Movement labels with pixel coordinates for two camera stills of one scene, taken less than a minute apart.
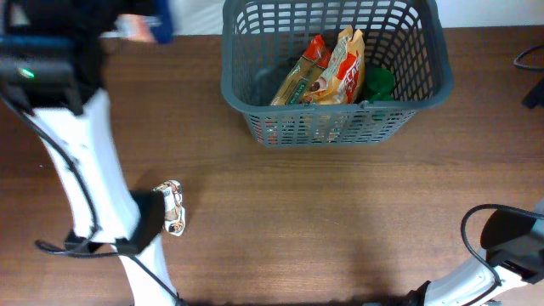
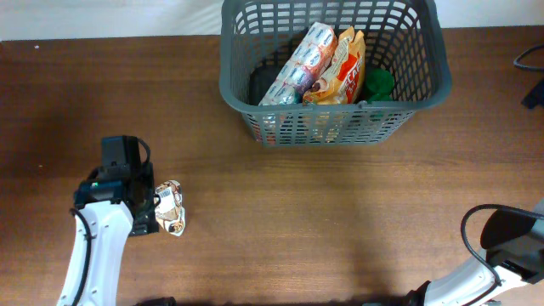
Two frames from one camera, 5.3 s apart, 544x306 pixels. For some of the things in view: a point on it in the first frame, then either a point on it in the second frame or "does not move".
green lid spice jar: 380,83 does not move
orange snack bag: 341,81 does not move
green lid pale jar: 381,93 does not move
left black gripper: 142,7 to 147,220
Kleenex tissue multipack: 134,27 to 311,54
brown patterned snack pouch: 174,212 does not move
